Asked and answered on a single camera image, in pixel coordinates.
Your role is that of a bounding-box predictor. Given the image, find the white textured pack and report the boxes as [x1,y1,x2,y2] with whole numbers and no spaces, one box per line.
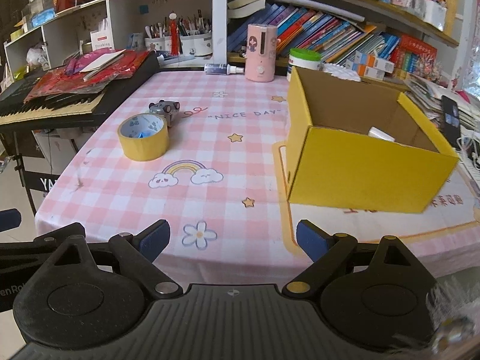
[322,63,362,83]

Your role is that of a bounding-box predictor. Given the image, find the row of leaning books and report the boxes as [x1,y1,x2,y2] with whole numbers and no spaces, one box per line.
[227,4,400,64]

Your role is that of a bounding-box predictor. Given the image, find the pile of papers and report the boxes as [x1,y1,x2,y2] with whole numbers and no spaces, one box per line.
[403,73,480,128]

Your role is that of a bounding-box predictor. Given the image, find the white tube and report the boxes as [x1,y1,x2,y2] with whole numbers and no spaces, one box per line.
[204,64,244,76]
[367,127,396,143]

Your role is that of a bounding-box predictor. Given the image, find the clear plastic bag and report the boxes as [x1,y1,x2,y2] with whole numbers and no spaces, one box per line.
[26,45,49,70]

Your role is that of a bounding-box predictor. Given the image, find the yellow cardboard box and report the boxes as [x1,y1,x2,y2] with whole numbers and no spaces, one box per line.
[286,65,460,214]

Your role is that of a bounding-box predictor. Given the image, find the black keyboard stand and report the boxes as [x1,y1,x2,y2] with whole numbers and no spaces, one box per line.
[11,127,61,214]

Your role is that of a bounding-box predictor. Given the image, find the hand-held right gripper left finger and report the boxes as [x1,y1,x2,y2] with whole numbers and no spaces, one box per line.
[32,220,183,301]

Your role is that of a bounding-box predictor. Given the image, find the white jar green lid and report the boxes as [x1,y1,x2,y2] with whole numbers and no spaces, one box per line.
[288,48,322,82]

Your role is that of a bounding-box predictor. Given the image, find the red tassel ornament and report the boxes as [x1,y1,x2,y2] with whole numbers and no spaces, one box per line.
[168,12,182,56]

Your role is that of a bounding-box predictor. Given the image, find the stack of red packets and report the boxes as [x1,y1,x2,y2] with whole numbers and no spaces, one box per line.
[23,49,151,104]

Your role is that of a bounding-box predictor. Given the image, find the white cable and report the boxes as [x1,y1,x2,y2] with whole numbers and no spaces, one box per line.
[455,135,480,158]

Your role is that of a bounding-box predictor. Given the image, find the white pen holder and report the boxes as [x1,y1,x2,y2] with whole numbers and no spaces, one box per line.
[180,22,212,58]
[144,26,173,51]

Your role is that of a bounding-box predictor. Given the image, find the white shelf unit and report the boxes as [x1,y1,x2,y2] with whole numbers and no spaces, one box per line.
[4,0,212,72]

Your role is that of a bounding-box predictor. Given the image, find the wooden bookshelf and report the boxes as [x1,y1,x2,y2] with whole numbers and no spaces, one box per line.
[227,0,466,68]

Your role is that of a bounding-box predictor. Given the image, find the white envelope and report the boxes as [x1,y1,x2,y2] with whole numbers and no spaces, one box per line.
[79,49,126,81]

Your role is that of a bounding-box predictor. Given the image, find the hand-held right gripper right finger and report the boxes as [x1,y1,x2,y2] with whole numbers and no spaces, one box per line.
[283,219,437,300]

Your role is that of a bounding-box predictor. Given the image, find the orange white medicine box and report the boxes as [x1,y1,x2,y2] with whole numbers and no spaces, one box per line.
[354,50,395,72]
[346,60,387,80]

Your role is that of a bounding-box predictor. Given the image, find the white paper bag red label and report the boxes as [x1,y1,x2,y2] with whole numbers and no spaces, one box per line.
[90,19,114,51]

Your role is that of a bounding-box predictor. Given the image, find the black electronic keyboard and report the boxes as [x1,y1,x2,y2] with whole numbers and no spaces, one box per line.
[0,50,161,126]

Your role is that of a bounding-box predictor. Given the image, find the black phone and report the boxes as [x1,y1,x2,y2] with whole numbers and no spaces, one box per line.
[440,95,463,149]

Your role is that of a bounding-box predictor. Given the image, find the pink checked tablecloth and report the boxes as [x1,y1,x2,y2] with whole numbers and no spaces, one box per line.
[35,69,480,286]

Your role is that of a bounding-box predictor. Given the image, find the yellow tape roll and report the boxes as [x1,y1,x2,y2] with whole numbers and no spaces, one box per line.
[117,112,169,162]

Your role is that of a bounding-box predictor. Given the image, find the rolled white poster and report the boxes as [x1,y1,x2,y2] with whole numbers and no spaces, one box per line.
[272,0,366,23]

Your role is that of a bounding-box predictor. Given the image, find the stack of thick books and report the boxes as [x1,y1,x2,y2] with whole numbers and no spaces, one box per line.
[227,0,271,19]

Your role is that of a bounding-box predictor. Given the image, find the red boxed book set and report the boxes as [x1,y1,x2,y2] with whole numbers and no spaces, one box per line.
[392,34,437,81]

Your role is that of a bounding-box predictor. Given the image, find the blue packs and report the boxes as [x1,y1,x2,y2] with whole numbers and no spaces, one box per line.
[30,7,55,27]

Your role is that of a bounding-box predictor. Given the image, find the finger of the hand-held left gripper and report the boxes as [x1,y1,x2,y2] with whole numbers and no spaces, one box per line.
[0,222,86,271]
[0,209,22,233]

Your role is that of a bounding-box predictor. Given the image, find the white cup with pens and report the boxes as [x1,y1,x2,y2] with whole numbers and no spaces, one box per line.
[424,0,448,31]

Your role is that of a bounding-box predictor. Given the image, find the pink humidifier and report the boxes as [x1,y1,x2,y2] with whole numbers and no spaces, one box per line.
[245,23,277,82]

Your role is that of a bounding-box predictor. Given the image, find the white yellow-edged placemat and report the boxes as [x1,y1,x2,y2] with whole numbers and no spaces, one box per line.
[272,140,480,256]

